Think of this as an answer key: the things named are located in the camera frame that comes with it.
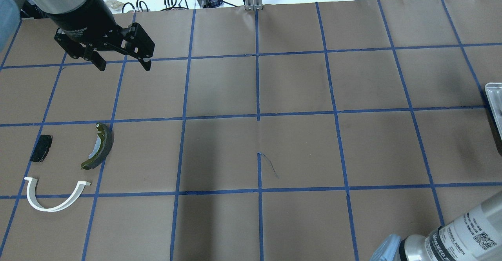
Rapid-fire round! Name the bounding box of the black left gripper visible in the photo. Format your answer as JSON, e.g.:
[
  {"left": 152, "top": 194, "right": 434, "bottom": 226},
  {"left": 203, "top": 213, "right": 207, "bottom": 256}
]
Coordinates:
[{"left": 47, "top": 0, "right": 155, "bottom": 71}]

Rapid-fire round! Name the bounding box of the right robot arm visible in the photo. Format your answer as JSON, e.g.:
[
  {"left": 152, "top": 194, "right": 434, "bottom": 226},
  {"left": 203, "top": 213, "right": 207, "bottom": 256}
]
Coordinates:
[{"left": 371, "top": 192, "right": 502, "bottom": 261}]

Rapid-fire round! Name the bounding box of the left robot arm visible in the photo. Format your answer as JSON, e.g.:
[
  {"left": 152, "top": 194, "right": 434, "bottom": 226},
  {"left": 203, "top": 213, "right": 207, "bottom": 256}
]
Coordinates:
[{"left": 0, "top": 0, "right": 155, "bottom": 71}]

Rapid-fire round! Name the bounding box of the green brake shoe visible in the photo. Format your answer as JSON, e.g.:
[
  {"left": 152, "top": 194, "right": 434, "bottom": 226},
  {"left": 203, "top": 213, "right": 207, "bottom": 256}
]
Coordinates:
[{"left": 80, "top": 122, "right": 114, "bottom": 170}]

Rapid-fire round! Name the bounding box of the black brake pad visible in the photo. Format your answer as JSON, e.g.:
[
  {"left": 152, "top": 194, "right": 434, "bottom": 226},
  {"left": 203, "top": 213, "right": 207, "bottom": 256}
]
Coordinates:
[{"left": 30, "top": 134, "right": 53, "bottom": 162}]

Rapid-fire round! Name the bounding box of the white curved plastic bracket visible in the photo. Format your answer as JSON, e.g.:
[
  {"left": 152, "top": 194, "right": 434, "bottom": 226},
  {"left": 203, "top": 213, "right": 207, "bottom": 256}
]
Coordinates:
[{"left": 24, "top": 177, "right": 91, "bottom": 213}]

